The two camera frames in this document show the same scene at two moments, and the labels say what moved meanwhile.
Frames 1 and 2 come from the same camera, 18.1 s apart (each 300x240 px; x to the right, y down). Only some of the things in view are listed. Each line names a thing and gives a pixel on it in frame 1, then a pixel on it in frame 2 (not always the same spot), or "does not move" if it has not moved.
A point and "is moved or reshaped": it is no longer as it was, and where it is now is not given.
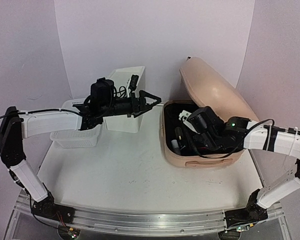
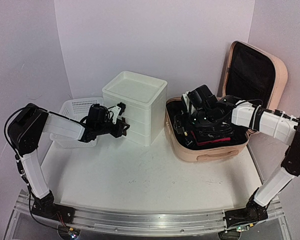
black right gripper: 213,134 -> 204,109
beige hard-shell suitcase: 181,147 -> 200,129
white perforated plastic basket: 86,138 does not move
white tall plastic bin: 121,77 is moved or reshaped
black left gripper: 143,106 -> 119,131
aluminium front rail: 142,222 does not move
